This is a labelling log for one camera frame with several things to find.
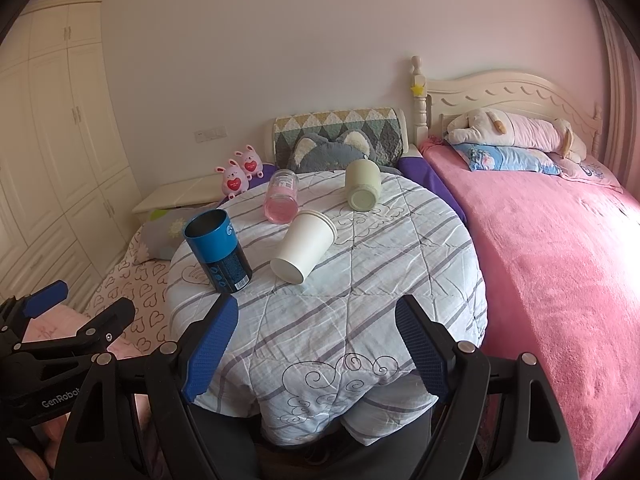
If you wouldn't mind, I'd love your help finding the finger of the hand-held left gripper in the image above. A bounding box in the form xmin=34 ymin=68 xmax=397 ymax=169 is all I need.
xmin=0 ymin=280 xmax=69 ymax=347
xmin=15 ymin=297 xmax=137 ymax=362

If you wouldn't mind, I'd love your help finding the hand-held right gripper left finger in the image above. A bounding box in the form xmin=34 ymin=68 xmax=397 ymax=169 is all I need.
xmin=52 ymin=294 xmax=261 ymax=480

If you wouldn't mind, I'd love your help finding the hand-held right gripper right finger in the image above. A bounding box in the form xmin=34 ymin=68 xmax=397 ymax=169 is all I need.
xmin=395 ymin=294 xmax=581 ymax=480

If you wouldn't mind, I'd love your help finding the white paper cup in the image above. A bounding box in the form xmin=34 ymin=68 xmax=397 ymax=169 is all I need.
xmin=270 ymin=209 xmax=337 ymax=284

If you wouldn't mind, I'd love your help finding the pale green cup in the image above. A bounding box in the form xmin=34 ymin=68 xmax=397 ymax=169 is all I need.
xmin=345 ymin=159 xmax=382 ymax=211

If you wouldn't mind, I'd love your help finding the pale pink cloth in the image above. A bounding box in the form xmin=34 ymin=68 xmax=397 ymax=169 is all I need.
xmin=22 ymin=305 xmax=138 ymax=361

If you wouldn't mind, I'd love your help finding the heart printed bed sheet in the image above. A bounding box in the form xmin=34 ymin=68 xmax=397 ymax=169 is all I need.
xmin=82 ymin=232 xmax=174 ymax=361

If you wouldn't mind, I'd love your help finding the grey flower pillow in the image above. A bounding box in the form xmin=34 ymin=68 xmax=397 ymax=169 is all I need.
xmin=135 ymin=207 xmax=201 ymax=264

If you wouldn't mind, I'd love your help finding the blue metal can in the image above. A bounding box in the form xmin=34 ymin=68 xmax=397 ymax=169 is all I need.
xmin=182 ymin=209 xmax=254 ymax=295

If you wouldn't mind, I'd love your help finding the striped white quilt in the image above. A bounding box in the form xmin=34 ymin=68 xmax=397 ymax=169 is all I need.
xmin=167 ymin=170 xmax=489 ymax=447

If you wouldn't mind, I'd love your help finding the pink fleece blanket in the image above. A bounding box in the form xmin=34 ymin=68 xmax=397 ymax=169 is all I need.
xmin=419 ymin=137 xmax=640 ymax=480

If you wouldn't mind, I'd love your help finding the cream bedside cabinet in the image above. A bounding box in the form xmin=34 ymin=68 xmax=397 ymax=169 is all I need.
xmin=132 ymin=172 xmax=231 ymax=219

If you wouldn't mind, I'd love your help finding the cream wardrobe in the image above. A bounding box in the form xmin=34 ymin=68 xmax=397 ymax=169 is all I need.
xmin=0 ymin=0 xmax=144 ymax=307

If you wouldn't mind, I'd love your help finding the glass jar with pink liquid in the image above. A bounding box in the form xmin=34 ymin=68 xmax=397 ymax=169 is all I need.
xmin=264 ymin=169 xmax=300 ymax=224

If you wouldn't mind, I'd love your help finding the pink bunny toy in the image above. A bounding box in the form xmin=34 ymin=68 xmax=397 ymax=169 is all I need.
xmin=215 ymin=159 xmax=249 ymax=197
xmin=235 ymin=145 xmax=266 ymax=180

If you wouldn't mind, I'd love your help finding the blue printed pillow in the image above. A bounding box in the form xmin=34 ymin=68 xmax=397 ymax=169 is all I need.
xmin=450 ymin=142 xmax=563 ymax=176

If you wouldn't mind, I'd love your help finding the grey plush cushion with ears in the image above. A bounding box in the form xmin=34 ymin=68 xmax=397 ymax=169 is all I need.
xmin=286 ymin=130 xmax=401 ymax=174

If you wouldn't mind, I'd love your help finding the pink and white plush toy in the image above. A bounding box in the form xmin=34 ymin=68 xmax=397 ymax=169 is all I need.
xmin=446 ymin=108 xmax=587 ymax=163

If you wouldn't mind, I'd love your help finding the diamond patterned quilted cover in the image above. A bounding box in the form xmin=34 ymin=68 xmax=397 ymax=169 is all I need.
xmin=272 ymin=107 xmax=406 ymax=162

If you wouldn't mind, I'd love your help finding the pink printed pillow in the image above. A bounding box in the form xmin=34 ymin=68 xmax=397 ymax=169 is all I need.
xmin=555 ymin=155 xmax=624 ymax=194

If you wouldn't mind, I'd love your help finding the cream wooden bed headboard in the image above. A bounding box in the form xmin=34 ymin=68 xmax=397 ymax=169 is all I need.
xmin=410 ymin=55 xmax=604 ymax=161

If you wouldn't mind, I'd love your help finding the pink curtain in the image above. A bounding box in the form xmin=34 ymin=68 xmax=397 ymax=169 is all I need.
xmin=587 ymin=0 xmax=640 ymax=187

